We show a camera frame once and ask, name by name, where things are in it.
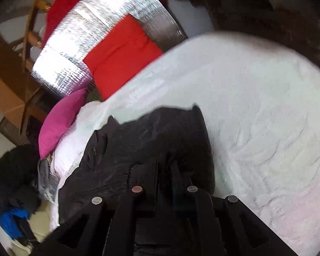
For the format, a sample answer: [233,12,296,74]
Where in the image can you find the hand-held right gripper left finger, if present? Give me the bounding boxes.
[35,161,161,256]

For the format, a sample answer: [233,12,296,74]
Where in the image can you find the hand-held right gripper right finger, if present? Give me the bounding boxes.
[170,162,300,256]

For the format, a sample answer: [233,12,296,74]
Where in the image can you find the black garment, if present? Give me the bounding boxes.
[57,105,216,256]

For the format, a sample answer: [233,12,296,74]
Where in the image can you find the black clothes pile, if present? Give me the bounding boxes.
[0,144,44,215]

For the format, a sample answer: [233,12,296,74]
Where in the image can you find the grey plastic bag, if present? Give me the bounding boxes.
[37,159,61,204]

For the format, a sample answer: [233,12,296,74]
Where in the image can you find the pink pillow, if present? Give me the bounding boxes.
[39,87,89,160]

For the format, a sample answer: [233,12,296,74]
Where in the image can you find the white bed cover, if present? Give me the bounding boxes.
[50,31,320,256]

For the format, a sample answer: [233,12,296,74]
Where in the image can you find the red square cushion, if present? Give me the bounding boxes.
[83,14,164,101]

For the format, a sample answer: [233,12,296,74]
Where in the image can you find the blue cloth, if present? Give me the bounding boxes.
[0,207,30,241]

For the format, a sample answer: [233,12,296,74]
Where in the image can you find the dark woven basket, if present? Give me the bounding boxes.
[0,119,30,146]

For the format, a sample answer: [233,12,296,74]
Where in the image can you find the brown cardboard box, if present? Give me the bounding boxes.
[0,29,44,132]

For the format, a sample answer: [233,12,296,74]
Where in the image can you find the wooden chair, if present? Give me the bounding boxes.
[21,0,60,73]

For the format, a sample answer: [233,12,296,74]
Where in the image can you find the dark wooden furniture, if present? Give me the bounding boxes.
[188,0,320,68]

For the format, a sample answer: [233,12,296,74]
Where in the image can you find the red cloth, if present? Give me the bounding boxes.
[41,0,105,48]

